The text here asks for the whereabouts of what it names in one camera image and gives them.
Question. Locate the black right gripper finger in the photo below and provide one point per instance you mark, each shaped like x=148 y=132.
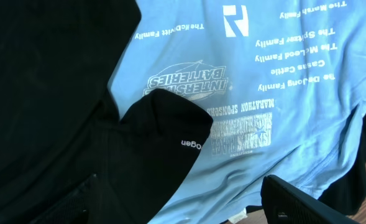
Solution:
x=283 y=203

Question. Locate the black polo shirt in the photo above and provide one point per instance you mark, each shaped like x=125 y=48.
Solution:
x=66 y=155

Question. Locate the black garment under blue shirt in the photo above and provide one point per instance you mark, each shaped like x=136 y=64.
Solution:
x=347 y=194

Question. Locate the light blue printed t-shirt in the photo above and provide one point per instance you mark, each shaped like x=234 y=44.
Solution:
x=285 y=83

